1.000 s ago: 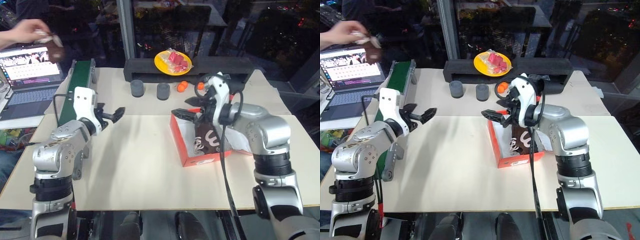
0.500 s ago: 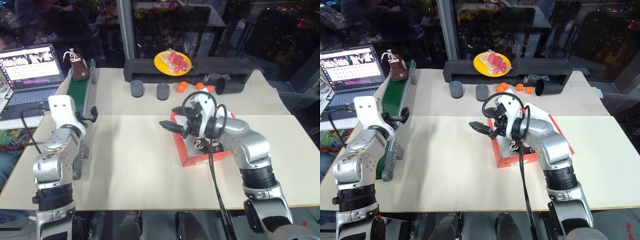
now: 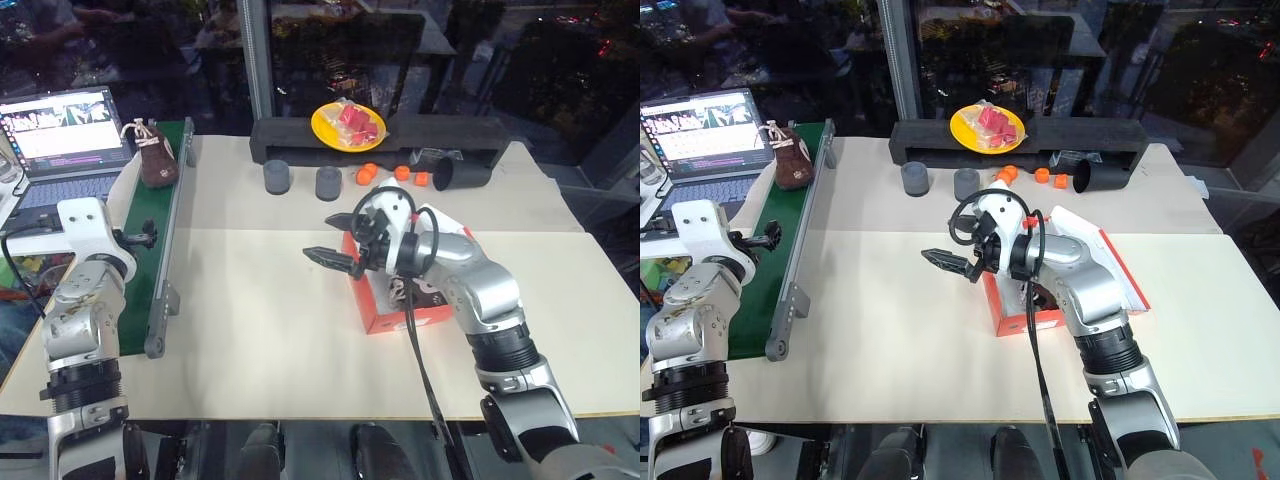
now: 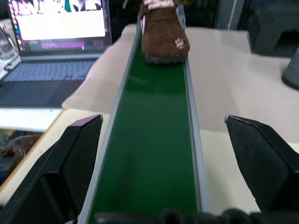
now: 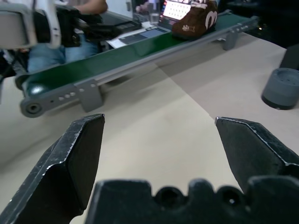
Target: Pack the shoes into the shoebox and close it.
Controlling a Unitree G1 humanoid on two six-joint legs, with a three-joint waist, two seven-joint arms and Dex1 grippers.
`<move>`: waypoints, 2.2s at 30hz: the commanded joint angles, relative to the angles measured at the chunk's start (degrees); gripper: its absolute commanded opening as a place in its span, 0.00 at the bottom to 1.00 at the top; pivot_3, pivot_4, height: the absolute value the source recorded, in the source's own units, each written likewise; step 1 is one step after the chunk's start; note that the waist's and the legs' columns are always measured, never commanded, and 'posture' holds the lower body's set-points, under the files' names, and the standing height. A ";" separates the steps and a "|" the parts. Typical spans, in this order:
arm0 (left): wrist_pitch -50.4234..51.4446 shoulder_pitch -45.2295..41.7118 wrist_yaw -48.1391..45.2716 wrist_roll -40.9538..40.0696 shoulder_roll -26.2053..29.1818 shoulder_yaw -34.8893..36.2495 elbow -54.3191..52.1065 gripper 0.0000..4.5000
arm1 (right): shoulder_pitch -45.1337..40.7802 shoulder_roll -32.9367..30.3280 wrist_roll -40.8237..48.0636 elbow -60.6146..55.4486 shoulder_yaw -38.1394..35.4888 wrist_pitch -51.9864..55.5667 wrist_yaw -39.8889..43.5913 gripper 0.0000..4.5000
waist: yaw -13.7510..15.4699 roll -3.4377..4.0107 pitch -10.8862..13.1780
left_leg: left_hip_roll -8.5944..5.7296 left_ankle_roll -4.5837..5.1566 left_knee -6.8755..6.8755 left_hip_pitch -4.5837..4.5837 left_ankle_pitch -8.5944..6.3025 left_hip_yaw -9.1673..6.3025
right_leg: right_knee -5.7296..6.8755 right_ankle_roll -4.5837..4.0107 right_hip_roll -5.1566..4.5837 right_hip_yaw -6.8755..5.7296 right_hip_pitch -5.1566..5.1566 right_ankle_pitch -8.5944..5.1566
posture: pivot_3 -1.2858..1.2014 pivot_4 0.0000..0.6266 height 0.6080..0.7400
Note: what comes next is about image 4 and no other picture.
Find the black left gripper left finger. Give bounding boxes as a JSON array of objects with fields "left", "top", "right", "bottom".
[{"left": 0, "top": 114, "right": 104, "bottom": 224}]

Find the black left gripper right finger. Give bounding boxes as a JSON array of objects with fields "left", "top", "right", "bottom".
[{"left": 224, "top": 114, "right": 299, "bottom": 213}]

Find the beige table cloth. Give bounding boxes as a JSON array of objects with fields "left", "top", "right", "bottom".
[{"left": 61, "top": 24, "right": 299, "bottom": 147}]

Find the grey round base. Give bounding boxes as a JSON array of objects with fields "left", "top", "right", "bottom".
[{"left": 281, "top": 46, "right": 299, "bottom": 91}]

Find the green conveyor belt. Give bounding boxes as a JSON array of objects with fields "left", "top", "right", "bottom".
[{"left": 77, "top": 22, "right": 211, "bottom": 224}]

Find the open grey laptop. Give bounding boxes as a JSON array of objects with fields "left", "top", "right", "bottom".
[{"left": 0, "top": 0, "right": 113, "bottom": 108}]

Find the dark grey plastic stool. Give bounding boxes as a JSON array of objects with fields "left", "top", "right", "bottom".
[{"left": 247, "top": 0, "right": 299, "bottom": 59}]

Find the clear plastic container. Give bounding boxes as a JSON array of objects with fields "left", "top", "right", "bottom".
[{"left": 0, "top": 18, "right": 21, "bottom": 80}]

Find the brown suede shoe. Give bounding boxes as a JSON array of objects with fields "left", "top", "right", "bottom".
[{"left": 138, "top": 0, "right": 191, "bottom": 65}]

